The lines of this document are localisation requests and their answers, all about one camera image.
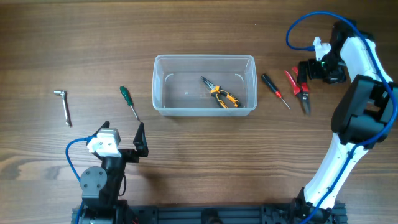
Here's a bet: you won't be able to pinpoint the red handled wire stripper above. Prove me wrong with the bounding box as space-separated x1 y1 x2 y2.
284 67 311 116

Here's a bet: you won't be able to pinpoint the orange black long-nose pliers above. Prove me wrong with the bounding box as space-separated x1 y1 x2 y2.
201 77 241 109

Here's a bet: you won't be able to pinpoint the black red screwdriver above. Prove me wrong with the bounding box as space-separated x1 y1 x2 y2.
261 74 290 109

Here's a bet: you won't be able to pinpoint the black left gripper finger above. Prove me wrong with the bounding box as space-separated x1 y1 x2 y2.
92 121 110 136
133 122 149 157

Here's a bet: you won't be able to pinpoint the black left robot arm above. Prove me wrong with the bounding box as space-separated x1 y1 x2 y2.
72 121 149 224

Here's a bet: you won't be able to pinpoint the green handled screwdriver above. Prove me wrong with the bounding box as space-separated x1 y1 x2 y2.
119 86 140 122

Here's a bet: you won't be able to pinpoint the clear plastic container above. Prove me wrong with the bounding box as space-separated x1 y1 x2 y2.
152 54 257 116

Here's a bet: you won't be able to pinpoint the blue right camera cable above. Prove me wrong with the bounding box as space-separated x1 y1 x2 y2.
285 11 398 224

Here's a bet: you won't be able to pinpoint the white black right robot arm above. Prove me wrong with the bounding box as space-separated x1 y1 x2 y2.
284 17 397 223

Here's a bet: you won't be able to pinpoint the blue camera cable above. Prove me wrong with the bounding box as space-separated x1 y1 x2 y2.
285 11 398 224
65 135 94 224

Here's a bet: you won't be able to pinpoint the silver L-shaped socket wrench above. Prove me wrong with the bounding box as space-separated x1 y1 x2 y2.
53 90 72 128

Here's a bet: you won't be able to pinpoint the blue left camera cable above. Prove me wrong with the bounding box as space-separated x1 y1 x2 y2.
65 135 94 224

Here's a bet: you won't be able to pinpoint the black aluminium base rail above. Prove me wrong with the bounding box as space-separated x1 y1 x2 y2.
71 203 348 224

